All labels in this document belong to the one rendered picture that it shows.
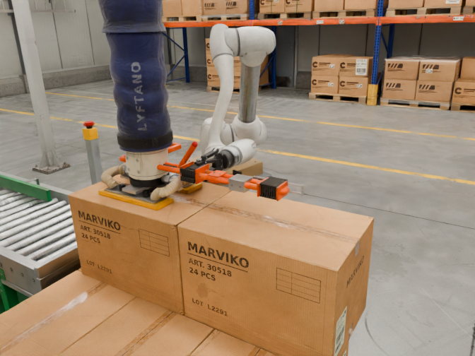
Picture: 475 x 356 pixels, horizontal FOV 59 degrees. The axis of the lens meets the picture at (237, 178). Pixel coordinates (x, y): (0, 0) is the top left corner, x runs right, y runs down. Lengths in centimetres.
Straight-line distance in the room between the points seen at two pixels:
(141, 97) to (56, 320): 93
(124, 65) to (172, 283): 84
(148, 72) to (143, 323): 96
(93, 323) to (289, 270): 83
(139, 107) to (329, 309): 99
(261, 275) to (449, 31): 868
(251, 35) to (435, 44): 788
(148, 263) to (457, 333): 175
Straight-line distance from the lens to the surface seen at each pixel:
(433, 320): 277
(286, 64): 1077
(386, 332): 261
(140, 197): 175
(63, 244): 246
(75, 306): 194
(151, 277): 177
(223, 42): 209
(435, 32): 979
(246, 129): 242
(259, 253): 138
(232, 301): 156
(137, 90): 167
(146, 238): 168
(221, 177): 157
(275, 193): 146
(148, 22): 165
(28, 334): 187
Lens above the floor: 164
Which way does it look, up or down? 21 degrees down
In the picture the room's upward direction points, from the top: 2 degrees counter-clockwise
